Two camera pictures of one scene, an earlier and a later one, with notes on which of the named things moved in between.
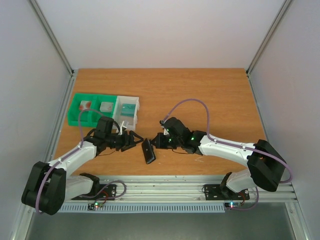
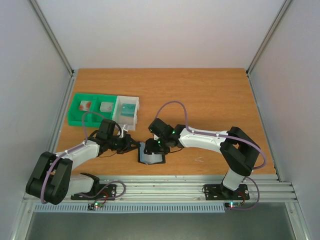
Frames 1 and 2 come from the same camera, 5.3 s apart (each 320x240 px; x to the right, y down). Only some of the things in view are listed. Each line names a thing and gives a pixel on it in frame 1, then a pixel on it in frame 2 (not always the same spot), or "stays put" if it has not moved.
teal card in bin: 128,109 stays put
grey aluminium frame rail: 51,35 stays put
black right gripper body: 158,140 -> 153,150
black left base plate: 100,192 stays put
